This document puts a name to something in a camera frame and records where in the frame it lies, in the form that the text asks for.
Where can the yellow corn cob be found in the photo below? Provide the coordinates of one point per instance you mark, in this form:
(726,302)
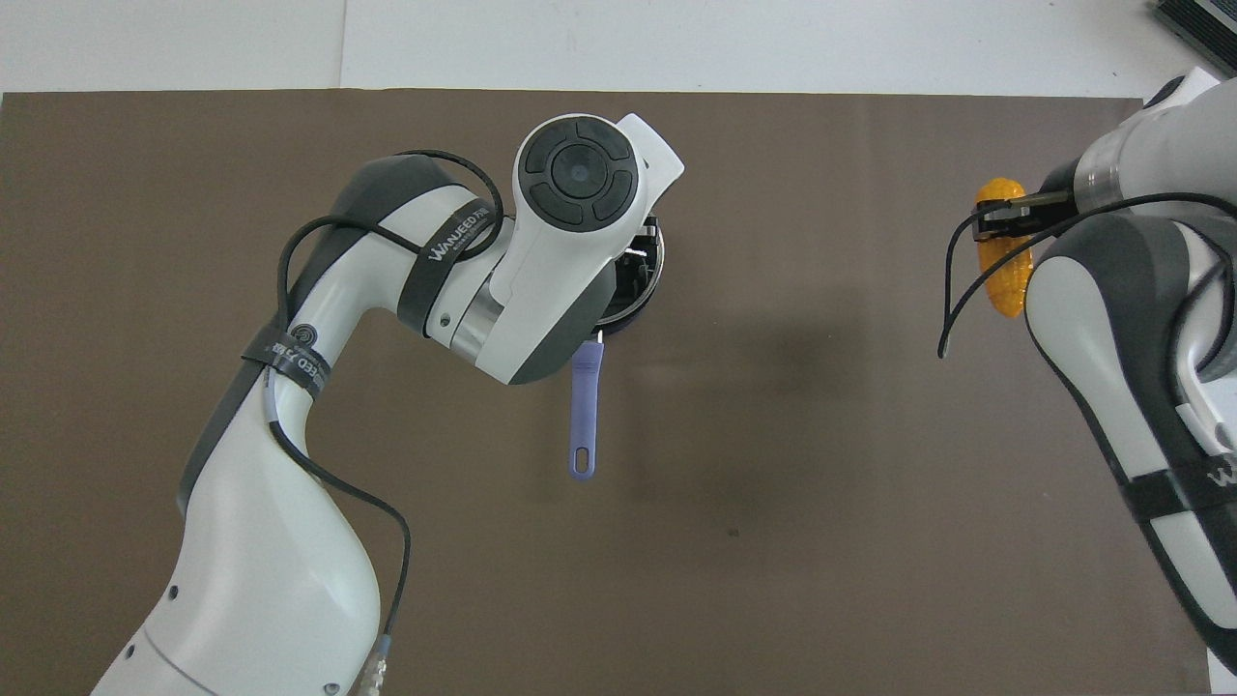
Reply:
(1005,275)

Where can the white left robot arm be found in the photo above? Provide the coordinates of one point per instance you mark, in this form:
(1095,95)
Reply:
(290,541)

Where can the brown table mat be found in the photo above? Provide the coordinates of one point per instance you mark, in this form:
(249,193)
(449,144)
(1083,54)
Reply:
(773,483)

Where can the dark blue pot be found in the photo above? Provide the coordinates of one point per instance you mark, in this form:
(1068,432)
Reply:
(586,416)

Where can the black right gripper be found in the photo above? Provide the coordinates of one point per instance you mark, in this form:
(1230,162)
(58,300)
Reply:
(1063,188)

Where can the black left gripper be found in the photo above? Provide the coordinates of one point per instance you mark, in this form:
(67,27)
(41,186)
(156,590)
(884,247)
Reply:
(638,269)

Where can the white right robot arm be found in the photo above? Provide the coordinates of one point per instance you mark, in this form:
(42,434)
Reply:
(1140,319)

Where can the dark ribbed device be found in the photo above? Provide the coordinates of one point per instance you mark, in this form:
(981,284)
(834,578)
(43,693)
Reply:
(1203,24)

